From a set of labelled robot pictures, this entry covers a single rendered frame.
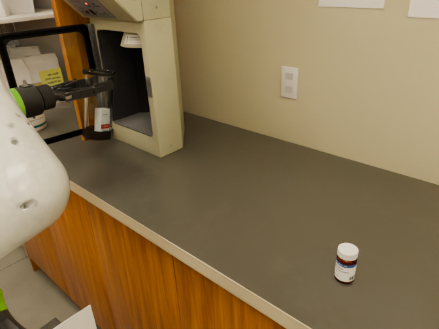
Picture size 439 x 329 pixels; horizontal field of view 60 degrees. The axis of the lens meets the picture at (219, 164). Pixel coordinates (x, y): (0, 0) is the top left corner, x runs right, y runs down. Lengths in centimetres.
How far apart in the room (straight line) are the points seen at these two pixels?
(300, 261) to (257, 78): 84
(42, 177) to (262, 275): 53
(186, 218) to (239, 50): 78
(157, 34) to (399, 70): 75
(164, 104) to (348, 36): 64
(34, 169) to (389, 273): 73
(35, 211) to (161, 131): 89
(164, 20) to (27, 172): 90
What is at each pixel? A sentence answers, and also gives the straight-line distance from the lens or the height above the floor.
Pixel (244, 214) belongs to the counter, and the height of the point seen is 94.
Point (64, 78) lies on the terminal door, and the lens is 152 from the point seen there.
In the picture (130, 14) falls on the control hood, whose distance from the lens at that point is 126.
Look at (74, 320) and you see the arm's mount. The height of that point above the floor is 117.
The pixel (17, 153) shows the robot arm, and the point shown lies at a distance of 55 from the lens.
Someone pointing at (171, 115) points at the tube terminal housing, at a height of 108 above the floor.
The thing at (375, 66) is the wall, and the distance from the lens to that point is 131.
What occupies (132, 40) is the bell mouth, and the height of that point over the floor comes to 134.
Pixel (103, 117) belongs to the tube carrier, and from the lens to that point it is 135.
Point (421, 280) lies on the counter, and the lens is 95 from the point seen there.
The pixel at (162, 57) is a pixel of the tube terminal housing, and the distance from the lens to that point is 134.
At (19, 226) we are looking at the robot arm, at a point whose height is 127.
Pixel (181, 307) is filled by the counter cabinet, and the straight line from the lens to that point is 120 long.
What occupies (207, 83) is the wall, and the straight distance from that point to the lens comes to 175.
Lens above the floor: 155
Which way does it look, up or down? 27 degrees down
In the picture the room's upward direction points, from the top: 3 degrees counter-clockwise
